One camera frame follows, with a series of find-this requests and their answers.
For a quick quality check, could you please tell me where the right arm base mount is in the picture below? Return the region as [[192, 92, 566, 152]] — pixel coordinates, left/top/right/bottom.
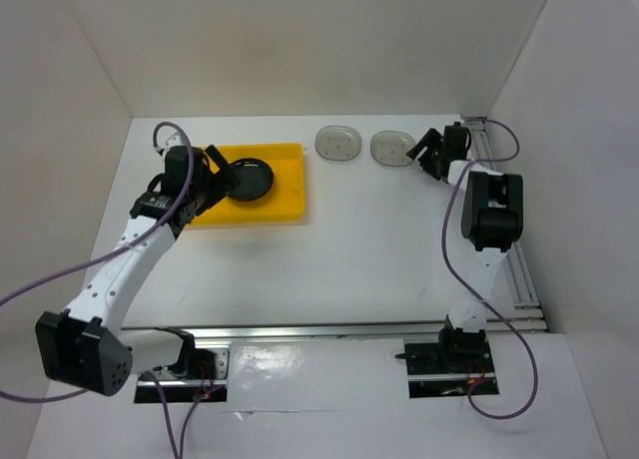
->
[[394, 343, 499, 399]]

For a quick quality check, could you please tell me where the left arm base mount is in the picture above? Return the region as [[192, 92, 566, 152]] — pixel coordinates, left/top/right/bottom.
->
[[134, 345, 230, 404]]

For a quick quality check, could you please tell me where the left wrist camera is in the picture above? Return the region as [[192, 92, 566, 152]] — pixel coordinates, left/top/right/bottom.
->
[[154, 133, 183, 157]]

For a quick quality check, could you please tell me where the aluminium rail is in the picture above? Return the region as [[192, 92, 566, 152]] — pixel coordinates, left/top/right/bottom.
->
[[462, 118, 549, 333], [122, 319, 450, 342]]

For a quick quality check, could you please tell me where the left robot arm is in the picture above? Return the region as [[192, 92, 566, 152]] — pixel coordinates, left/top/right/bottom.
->
[[35, 146, 239, 396]]

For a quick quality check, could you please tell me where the aluminium rail right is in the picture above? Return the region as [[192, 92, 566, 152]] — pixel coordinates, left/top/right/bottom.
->
[[462, 118, 549, 333]]

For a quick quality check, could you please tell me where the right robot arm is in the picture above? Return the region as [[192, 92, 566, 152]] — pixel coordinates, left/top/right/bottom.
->
[[205, 124, 523, 371]]

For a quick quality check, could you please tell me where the aluminium rail front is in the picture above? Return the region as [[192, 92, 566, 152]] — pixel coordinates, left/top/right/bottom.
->
[[122, 319, 450, 342]]

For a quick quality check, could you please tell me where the yellow plastic bin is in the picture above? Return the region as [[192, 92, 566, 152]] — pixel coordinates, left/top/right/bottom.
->
[[189, 143, 306, 229]]

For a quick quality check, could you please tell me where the clear glass plate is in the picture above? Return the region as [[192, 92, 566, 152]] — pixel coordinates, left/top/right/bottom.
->
[[315, 125, 362, 162], [370, 131, 416, 168]]

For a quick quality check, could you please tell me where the black plate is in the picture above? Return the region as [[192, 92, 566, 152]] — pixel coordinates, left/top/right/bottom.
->
[[229, 158, 275, 203]]

